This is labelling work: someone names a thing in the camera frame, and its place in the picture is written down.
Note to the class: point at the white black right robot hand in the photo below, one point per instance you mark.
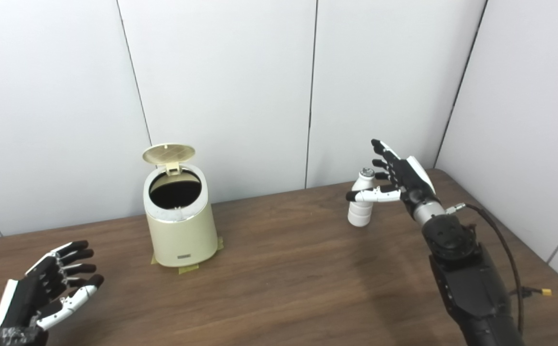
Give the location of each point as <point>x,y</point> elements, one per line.
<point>411,180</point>

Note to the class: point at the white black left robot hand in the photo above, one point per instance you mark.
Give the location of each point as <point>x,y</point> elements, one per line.
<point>26,298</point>

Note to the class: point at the small white plastic bottle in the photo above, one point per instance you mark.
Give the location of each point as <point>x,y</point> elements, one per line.
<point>360,214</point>

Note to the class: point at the cream-colored lidded bin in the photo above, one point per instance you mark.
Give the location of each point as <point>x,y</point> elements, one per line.
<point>182,240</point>

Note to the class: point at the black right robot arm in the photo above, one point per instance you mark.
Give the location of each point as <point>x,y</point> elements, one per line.
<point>466,283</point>

